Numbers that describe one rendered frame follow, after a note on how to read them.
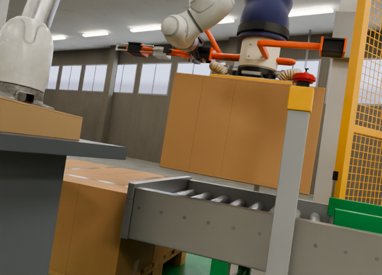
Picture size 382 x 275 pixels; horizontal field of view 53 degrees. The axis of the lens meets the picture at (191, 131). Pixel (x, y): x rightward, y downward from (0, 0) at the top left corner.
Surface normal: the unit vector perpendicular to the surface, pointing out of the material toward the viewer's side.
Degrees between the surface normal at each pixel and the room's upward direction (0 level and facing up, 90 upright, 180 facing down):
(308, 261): 90
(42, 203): 90
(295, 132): 90
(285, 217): 90
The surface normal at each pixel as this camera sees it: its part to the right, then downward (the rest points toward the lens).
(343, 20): -0.30, -0.07
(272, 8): 0.01, -0.06
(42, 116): 0.78, 0.10
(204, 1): -0.10, 0.25
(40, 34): 0.80, -0.28
